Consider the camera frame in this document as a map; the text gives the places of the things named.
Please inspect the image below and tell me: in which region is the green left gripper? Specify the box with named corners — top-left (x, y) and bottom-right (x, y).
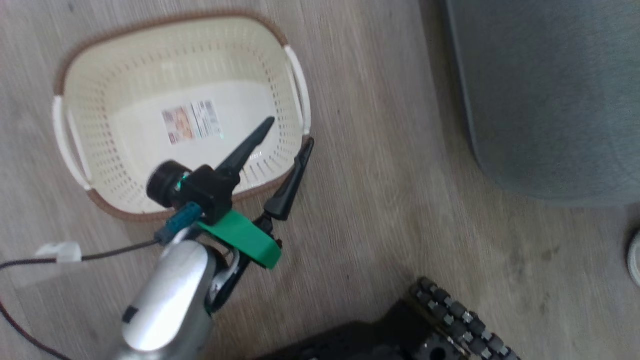
top-left (146, 116), bottom-right (315, 270)

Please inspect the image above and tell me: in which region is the grey fabric sofa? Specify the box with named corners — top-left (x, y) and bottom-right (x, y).
top-left (444, 0), bottom-right (640, 208)

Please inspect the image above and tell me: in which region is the printed product label sticker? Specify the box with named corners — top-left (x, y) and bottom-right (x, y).
top-left (160, 99), bottom-right (224, 146)

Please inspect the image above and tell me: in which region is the cream perforated laundry basket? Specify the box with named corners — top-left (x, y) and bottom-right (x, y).
top-left (52, 12), bottom-right (312, 223)

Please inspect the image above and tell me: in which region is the black roller omni wheel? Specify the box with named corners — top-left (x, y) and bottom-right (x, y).
top-left (409, 276), bottom-right (522, 360)

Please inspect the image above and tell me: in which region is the white round object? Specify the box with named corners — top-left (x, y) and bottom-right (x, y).
top-left (627, 229), bottom-right (640, 287)

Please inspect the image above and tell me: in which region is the thin black cable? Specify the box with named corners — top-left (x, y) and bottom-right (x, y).
top-left (0, 240), bottom-right (162, 360)

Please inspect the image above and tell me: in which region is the white cable tag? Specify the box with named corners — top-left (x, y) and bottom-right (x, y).
top-left (34, 242), bottom-right (83, 264)

